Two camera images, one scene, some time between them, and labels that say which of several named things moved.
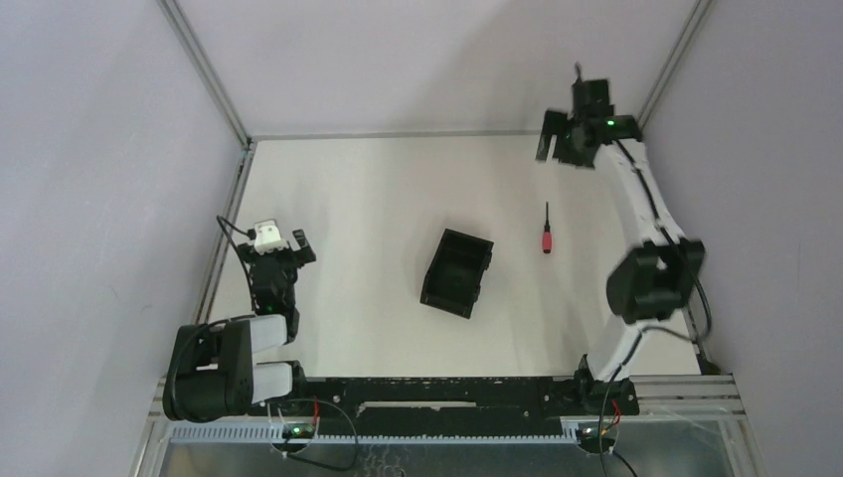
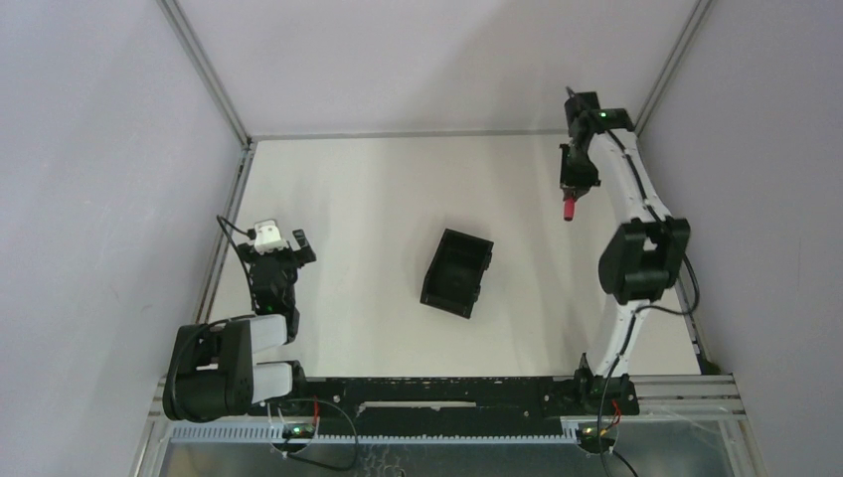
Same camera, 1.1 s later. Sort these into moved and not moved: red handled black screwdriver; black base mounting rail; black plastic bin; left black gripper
Moved: red handled black screwdriver
Not moved: black plastic bin; black base mounting rail; left black gripper
